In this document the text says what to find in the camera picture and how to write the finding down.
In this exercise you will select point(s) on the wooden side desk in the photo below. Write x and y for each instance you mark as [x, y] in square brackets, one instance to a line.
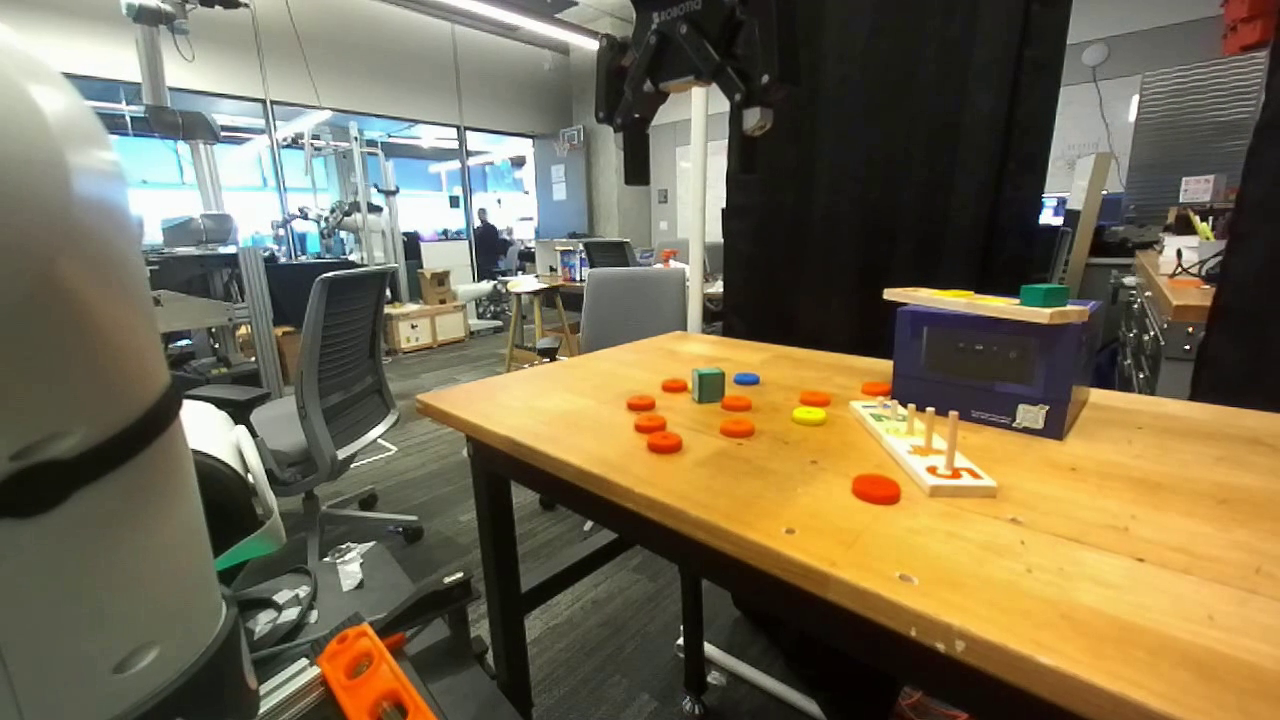
[1175, 286]

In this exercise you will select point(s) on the black table frame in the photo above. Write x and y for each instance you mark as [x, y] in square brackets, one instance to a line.
[494, 572]

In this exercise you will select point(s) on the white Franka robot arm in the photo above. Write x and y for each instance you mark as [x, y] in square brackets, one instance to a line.
[81, 402]

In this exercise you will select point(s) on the gray padded chair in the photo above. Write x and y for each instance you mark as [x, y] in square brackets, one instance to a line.
[635, 306]

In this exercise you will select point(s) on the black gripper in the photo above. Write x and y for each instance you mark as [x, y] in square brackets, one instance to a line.
[680, 35]

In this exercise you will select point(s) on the white peg board toy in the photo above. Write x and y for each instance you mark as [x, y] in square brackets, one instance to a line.
[905, 446]

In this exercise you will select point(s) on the leaning wooden plank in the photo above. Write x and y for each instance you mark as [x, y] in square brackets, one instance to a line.
[1086, 226]

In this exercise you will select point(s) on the ceiling light strip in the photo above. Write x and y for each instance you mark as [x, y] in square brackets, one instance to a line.
[534, 24]

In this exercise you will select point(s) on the orange disc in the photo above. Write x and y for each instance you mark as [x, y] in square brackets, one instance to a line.
[640, 402]
[650, 423]
[666, 443]
[738, 402]
[815, 399]
[738, 426]
[673, 384]
[874, 388]

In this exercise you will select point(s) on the blue disc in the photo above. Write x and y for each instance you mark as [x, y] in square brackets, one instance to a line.
[745, 378]

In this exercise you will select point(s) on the orange plastic tool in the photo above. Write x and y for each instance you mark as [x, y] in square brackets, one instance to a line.
[364, 675]

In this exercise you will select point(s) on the low wooden cabinet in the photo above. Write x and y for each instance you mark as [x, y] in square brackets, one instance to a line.
[426, 325]

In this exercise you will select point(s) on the small wooden table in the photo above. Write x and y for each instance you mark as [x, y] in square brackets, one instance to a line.
[534, 286]

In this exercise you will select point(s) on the gray swivel office chair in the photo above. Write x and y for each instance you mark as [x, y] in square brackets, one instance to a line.
[340, 362]

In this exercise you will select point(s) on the red cloth object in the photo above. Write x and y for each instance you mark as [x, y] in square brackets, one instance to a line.
[1252, 24]

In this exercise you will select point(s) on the yellow disc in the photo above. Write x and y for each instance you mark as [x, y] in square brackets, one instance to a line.
[810, 415]

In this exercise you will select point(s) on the white pipe frame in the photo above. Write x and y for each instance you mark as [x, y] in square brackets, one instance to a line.
[696, 241]

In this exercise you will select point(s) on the green lid on box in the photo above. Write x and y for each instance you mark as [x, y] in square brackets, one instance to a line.
[1047, 294]

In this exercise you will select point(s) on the dark blue cardboard box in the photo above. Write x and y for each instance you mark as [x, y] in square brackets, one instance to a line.
[986, 372]

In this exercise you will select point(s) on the wooden board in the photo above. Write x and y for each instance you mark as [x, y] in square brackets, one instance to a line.
[986, 306]

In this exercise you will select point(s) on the black backdrop curtain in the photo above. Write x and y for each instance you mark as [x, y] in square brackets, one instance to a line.
[1246, 264]

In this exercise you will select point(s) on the large red disc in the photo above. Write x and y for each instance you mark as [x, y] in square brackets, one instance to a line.
[876, 488]

